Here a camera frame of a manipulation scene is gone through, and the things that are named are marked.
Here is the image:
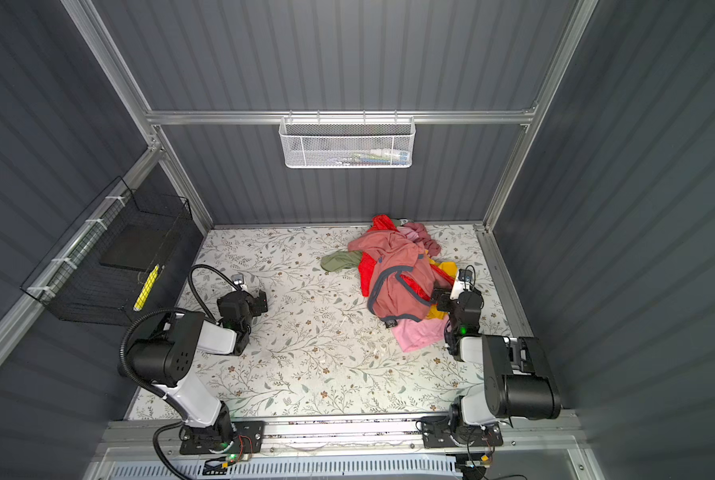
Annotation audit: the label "red cloth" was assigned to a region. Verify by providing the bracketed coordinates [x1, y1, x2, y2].
[356, 214, 455, 301]

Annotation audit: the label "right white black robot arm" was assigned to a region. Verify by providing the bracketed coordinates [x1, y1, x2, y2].
[427, 288, 563, 447]

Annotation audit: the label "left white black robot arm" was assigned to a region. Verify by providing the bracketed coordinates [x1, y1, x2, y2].
[119, 290, 269, 453]

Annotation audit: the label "yellow cloth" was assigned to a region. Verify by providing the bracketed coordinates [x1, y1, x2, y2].
[427, 259, 459, 320]

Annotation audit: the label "light pink cloth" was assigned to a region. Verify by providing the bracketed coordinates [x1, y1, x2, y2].
[391, 319, 447, 353]

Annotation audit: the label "maroon pink cloth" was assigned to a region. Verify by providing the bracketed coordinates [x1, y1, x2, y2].
[397, 222, 441, 257]

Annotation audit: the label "olive green cloth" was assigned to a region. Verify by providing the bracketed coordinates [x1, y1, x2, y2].
[320, 250, 363, 272]

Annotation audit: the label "dusty rose shirt grey trim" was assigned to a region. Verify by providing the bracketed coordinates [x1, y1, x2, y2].
[348, 230, 453, 328]

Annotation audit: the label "yellow marker pen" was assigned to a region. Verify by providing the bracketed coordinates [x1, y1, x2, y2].
[133, 264, 161, 312]

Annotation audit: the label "floral table mat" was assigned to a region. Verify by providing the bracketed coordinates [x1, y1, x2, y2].
[126, 224, 523, 420]

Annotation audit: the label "items in white basket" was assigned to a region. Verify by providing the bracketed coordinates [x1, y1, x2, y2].
[329, 149, 411, 167]

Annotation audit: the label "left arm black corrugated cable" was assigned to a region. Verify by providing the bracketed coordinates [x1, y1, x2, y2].
[118, 263, 242, 480]

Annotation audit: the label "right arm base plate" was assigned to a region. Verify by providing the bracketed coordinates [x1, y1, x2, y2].
[415, 415, 503, 449]

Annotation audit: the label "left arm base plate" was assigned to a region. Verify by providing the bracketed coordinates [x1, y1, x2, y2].
[179, 421, 266, 455]

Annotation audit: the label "black wire basket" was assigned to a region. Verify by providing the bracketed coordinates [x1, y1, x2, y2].
[21, 178, 198, 326]

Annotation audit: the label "white vented cable duct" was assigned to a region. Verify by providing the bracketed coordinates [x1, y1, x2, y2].
[108, 454, 463, 480]

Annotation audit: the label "white wire mesh basket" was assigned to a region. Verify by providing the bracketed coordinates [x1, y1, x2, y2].
[279, 118, 417, 169]

